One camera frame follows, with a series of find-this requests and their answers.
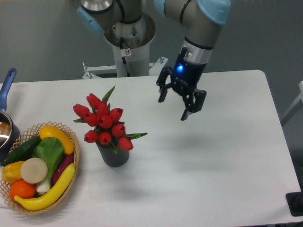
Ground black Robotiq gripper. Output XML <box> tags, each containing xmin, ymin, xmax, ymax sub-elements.
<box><xmin>156</xmin><ymin>47</ymin><xmax>207</xmax><ymax>121</ymax></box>

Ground red tulip bouquet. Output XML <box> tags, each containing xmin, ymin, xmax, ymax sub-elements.
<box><xmin>73</xmin><ymin>87</ymin><xmax>147</xmax><ymax>155</ymax></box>

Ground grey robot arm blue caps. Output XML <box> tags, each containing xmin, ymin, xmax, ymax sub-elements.
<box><xmin>77</xmin><ymin>0</ymin><xmax>231</xmax><ymax>120</ymax></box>

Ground dark grey ribbed vase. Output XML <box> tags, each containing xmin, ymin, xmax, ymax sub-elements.
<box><xmin>96</xmin><ymin>142</ymin><xmax>130</xmax><ymax>167</ymax></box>

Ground purple sweet potato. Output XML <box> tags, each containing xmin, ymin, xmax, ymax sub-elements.
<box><xmin>52</xmin><ymin>154</ymin><xmax>74</xmax><ymax>185</ymax></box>

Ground yellow squash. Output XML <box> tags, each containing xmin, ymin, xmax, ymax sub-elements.
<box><xmin>39</xmin><ymin>125</ymin><xmax>74</xmax><ymax>155</ymax></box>

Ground green bok choy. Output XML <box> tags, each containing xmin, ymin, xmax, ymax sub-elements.
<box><xmin>31</xmin><ymin>137</ymin><xmax>64</xmax><ymax>195</ymax></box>

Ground woven wicker basket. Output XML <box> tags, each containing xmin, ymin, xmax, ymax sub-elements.
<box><xmin>0</xmin><ymin>122</ymin><xmax>80</xmax><ymax>215</ymax></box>

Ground yellow banana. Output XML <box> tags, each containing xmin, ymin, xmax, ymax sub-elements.
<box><xmin>14</xmin><ymin>163</ymin><xmax>76</xmax><ymax>211</ymax></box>

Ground black device at table edge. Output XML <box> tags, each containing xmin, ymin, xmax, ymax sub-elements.
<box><xmin>285</xmin><ymin>192</ymin><xmax>303</xmax><ymax>217</ymax></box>

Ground dark green cucumber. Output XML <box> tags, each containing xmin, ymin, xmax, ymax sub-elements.
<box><xmin>0</xmin><ymin>136</ymin><xmax>41</xmax><ymax>166</ymax></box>

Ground beige round disc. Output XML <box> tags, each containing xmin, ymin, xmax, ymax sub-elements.
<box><xmin>20</xmin><ymin>157</ymin><xmax>48</xmax><ymax>184</ymax></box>

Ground yellow bell pepper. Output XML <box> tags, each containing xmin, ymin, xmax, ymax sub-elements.
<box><xmin>1</xmin><ymin>161</ymin><xmax>25</xmax><ymax>184</ymax></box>

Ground orange fruit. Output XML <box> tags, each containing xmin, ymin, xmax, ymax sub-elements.
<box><xmin>9</xmin><ymin>180</ymin><xmax>36</xmax><ymax>201</ymax></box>

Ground white frame at right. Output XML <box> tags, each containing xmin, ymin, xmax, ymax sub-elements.
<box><xmin>280</xmin><ymin>81</ymin><xmax>303</xmax><ymax>126</ymax></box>

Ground blue handled saucepan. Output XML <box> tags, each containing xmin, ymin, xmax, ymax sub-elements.
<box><xmin>0</xmin><ymin>68</ymin><xmax>20</xmax><ymax>161</ymax></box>

